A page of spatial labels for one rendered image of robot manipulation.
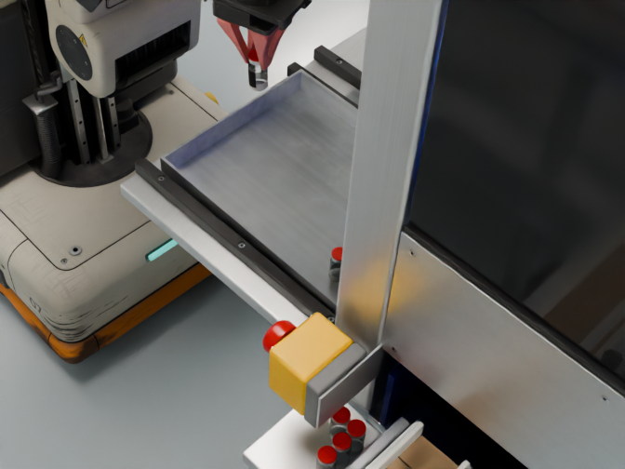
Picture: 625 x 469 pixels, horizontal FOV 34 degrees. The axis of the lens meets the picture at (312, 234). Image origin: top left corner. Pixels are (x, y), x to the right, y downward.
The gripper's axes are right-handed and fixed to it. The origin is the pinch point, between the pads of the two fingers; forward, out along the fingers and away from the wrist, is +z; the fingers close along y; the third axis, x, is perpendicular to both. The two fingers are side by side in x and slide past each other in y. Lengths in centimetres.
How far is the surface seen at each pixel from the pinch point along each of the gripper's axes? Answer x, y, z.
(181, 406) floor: 12, -27, 112
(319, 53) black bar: 29.0, -7.2, 22.0
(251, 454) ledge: -30.8, 17.8, 26.1
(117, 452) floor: -4, -32, 112
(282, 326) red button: -22.9, 16.9, 12.3
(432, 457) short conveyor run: -23.7, 35.7, 21.3
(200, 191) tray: -4.2, -6.2, 21.2
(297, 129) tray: 15.0, -2.9, 24.1
